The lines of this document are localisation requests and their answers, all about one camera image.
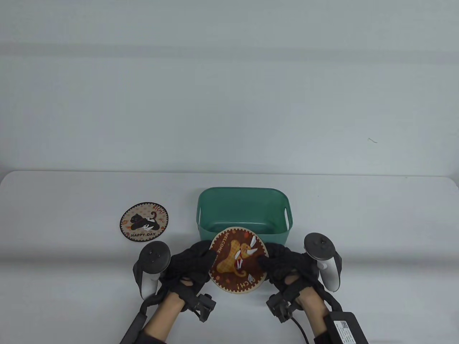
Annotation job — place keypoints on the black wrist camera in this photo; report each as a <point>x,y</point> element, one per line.
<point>204,306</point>
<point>279,308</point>

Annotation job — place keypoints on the black wrist box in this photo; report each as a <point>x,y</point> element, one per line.
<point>134,324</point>
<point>348,329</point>

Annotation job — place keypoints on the person's right hand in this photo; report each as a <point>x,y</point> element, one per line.
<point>287,267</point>

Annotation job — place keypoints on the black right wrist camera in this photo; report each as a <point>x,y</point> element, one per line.
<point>279,308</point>

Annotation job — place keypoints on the person's right forearm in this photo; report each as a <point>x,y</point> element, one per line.
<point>315,311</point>

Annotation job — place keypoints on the person's left hand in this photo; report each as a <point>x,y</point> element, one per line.
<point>190,265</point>

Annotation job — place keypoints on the black white right hand controller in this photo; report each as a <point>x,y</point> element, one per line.
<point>319,247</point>

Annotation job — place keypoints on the black white left hand controller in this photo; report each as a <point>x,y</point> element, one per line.
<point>154,256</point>

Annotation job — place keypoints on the black white hand controller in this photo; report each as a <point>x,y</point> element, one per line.
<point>154,256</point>
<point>319,247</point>

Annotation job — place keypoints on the green plastic bin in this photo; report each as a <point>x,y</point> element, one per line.
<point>244,208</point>

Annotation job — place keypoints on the beige cat coaster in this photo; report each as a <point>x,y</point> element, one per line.
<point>143,235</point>

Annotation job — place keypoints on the black left wrist box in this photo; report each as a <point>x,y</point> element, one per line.
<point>134,324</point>

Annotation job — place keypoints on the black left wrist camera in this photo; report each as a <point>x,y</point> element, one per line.
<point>204,306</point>

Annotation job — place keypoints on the black right wrist box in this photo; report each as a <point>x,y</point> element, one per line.
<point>348,329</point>

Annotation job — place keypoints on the brown dog coaster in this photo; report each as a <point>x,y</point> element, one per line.
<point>229,283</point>

